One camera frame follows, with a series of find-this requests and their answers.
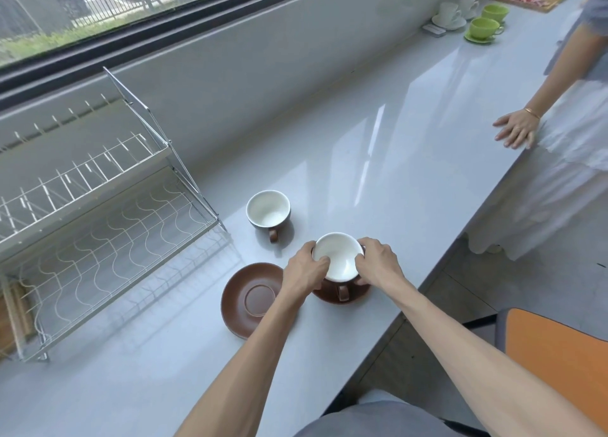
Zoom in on person's right hand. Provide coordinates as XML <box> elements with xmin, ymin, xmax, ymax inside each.
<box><xmin>355</xmin><ymin>237</ymin><xmax>406</xmax><ymax>293</ymax></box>

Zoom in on person's left hand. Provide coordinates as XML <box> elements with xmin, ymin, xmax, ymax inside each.
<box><xmin>283</xmin><ymin>241</ymin><xmax>331</xmax><ymax>305</ymax></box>

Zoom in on brown cup white inside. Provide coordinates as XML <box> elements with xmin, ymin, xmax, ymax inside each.
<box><xmin>311</xmin><ymin>232</ymin><xmax>366</xmax><ymax>303</ymax></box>
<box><xmin>245</xmin><ymin>190</ymin><xmax>292</xmax><ymax>244</ymax></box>

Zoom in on person's right forearm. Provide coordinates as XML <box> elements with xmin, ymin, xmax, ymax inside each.
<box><xmin>375</xmin><ymin>276</ymin><xmax>608</xmax><ymax>437</ymax></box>

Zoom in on person's left forearm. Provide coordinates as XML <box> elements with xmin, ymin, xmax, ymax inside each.
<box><xmin>175</xmin><ymin>287</ymin><xmax>315</xmax><ymax>437</ymax></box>

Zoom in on brown saucer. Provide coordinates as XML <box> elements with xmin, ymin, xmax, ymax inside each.
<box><xmin>220</xmin><ymin>262</ymin><xmax>296</xmax><ymax>340</ymax></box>
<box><xmin>311</xmin><ymin>279</ymin><xmax>373</xmax><ymax>306</ymax></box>

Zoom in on person's grey shorts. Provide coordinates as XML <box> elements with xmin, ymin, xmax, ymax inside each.
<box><xmin>294</xmin><ymin>388</ymin><xmax>477</xmax><ymax>437</ymax></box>

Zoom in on orange chair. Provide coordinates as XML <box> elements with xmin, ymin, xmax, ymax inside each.
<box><xmin>493</xmin><ymin>307</ymin><xmax>608</xmax><ymax>435</ymax></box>

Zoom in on white saucer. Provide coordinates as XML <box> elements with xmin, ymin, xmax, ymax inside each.
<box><xmin>431</xmin><ymin>15</ymin><xmax>467</xmax><ymax>30</ymax></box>

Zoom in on green cup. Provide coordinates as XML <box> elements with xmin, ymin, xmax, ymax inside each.
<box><xmin>470</xmin><ymin>17</ymin><xmax>505</xmax><ymax>40</ymax></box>
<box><xmin>482</xmin><ymin>4</ymin><xmax>510</xmax><ymax>24</ymax></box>

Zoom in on wooden board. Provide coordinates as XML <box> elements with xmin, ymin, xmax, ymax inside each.
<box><xmin>0</xmin><ymin>280</ymin><xmax>41</xmax><ymax>359</ymax></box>

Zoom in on metal wire dish rack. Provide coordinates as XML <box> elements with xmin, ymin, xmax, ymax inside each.
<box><xmin>0</xmin><ymin>66</ymin><xmax>230</xmax><ymax>363</ymax></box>

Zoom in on black window frame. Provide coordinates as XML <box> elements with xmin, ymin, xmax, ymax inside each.
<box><xmin>0</xmin><ymin>0</ymin><xmax>350</xmax><ymax>101</ymax></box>

